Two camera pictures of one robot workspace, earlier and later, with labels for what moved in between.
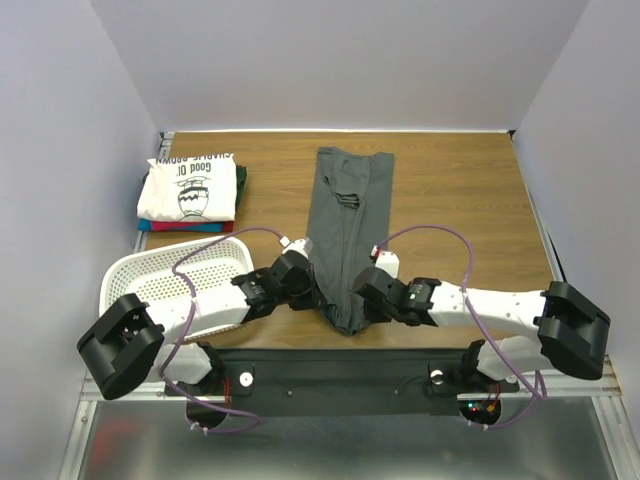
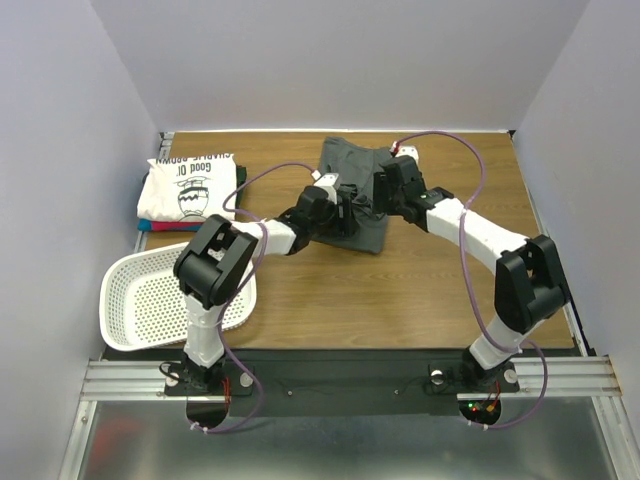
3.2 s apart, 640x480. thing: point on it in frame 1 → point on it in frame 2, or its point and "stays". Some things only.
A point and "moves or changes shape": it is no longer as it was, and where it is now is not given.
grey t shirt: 348,221 moves or changes shape
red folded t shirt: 186,226 stays
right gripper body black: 370,300 → 379,189
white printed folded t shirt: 189,188 stays
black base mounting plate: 346,383 stays
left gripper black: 313,297 → 348,222
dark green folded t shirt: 241,177 stays
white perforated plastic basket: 189,288 stays
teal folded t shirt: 144,224 stays
